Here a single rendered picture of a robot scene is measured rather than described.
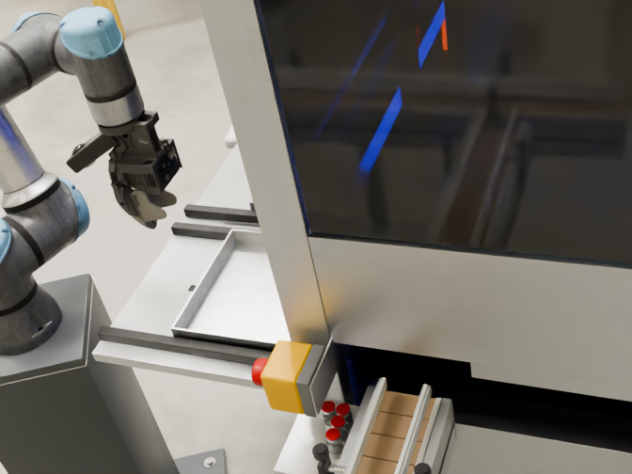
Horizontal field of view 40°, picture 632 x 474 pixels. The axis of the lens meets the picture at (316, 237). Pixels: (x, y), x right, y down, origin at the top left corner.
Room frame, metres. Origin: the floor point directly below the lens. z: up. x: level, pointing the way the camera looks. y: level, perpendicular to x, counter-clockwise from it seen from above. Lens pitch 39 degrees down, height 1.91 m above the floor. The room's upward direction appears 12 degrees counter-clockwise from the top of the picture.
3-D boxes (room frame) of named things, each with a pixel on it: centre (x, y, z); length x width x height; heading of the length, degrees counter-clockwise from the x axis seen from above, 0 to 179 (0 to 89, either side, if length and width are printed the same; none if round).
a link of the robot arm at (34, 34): (1.18, 0.32, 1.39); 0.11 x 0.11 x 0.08; 44
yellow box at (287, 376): (0.83, 0.07, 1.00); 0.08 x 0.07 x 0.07; 62
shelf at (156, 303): (1.29, 0.04, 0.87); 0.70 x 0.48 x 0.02; 152
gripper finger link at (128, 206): (1.11, 0.26, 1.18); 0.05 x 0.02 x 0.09; 152
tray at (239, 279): (1.11, 0.06, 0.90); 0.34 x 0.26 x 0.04; 63
